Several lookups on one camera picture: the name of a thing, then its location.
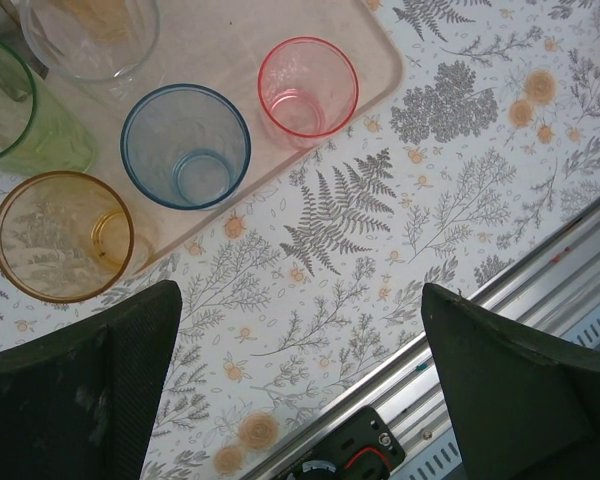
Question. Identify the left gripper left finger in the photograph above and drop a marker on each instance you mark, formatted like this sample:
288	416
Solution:
70	400

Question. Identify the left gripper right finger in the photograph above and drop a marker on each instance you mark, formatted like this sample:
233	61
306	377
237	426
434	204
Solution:
520	410

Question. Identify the amber transparent glass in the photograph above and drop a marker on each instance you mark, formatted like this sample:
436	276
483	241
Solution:
40	270
105	25

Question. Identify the blue transparent glass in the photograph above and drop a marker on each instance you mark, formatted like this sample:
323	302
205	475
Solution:
150	150

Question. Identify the clear transparent glass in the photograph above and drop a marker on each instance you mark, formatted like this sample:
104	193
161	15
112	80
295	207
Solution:
90	55

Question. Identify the red rimmed pink glass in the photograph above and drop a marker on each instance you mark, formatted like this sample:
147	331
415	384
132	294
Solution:
280	75

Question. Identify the pink plastic tray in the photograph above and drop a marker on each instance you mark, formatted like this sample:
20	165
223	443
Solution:
220	50

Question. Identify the floral patterned table cover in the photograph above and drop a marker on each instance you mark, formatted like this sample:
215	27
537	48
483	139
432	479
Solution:
430	175

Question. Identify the green transparent glass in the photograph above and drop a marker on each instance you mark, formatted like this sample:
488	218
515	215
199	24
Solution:
55	140

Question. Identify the tall grey transparent glass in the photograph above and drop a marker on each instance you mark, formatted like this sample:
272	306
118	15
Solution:
0	17

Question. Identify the wide aluminium base rail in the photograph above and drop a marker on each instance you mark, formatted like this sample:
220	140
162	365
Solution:
540	280

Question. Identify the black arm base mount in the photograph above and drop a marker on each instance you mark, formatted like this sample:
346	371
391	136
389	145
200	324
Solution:
365	435

